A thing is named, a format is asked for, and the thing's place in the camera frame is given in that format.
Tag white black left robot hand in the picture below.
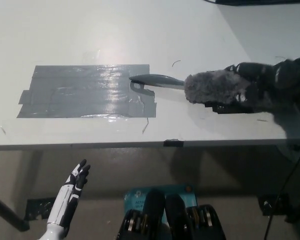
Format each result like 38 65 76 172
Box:
46 159 92 229

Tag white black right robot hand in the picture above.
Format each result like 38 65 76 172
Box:
224 56 300 114

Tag black tape marked square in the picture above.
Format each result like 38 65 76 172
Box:
203 100 255 115

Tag grey fluffy duster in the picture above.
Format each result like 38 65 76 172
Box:
128 69 257 106

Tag black metal table leg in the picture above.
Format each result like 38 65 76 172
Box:
0 191 31 231

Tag black flat device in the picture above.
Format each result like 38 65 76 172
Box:
214 0 300 5

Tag grey duct tape patch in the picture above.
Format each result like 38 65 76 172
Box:
16 64 158 119

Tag thin black hanging cable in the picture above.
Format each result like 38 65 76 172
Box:
264 144 300 240

